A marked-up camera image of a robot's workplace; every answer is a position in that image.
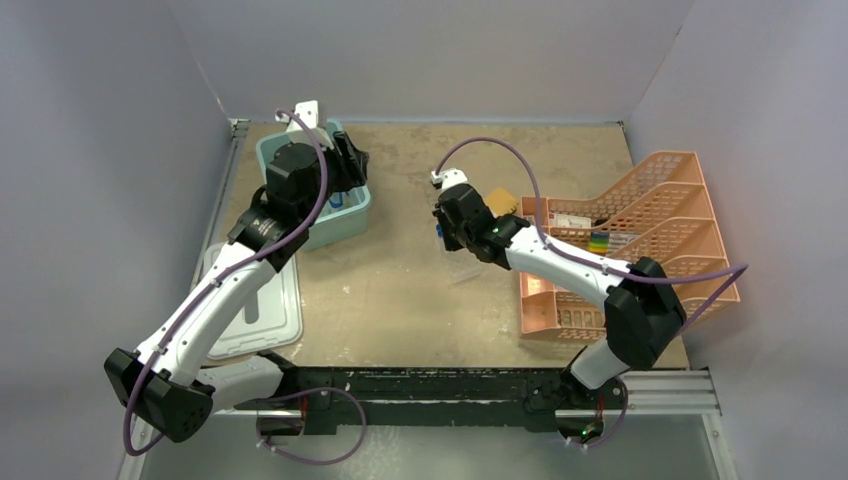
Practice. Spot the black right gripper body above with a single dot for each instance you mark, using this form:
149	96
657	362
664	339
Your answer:
454	236

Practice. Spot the white plastic bin lid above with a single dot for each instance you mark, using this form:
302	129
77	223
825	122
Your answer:
266	317

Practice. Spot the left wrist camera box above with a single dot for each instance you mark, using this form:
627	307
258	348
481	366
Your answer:
308	117

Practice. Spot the yellow spiral notebook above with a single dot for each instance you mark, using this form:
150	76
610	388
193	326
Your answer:
501	202

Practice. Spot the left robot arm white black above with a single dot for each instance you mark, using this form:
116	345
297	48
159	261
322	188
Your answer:
162	382

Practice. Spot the orange plastic file organizer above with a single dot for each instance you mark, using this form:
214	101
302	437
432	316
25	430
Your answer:
661	209

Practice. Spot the teal plastic bin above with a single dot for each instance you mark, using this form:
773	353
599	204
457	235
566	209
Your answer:
344	218

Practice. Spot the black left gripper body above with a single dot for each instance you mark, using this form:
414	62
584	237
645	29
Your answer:
341	170

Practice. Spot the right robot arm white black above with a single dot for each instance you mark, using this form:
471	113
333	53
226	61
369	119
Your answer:
641	310

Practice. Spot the clear plastic tube rack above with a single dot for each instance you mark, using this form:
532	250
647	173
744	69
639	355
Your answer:
463	266

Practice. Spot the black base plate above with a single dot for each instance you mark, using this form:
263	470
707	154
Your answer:
537	399

